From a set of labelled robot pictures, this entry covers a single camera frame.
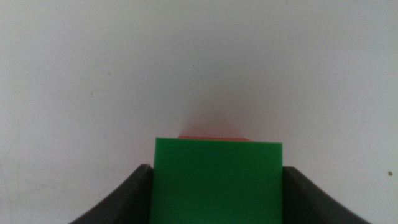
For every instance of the green cube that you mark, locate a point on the green cube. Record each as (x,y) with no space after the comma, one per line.
(217,183)

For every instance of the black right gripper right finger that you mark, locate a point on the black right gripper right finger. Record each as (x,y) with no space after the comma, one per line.
(308,202)

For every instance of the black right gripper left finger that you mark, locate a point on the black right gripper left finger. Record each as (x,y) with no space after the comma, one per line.
(124,202)

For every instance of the red cube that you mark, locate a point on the red cube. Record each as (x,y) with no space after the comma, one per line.
(214,138)

